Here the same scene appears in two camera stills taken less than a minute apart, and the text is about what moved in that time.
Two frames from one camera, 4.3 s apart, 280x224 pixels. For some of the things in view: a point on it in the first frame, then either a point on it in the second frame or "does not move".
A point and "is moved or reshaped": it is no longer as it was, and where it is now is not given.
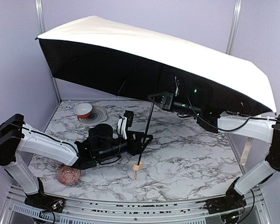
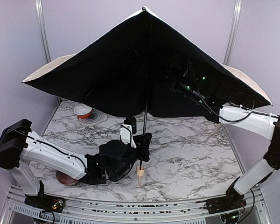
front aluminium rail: [16, 210] does not move
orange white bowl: [83, 110] does not move
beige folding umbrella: [101, 55] is moved or reshaped
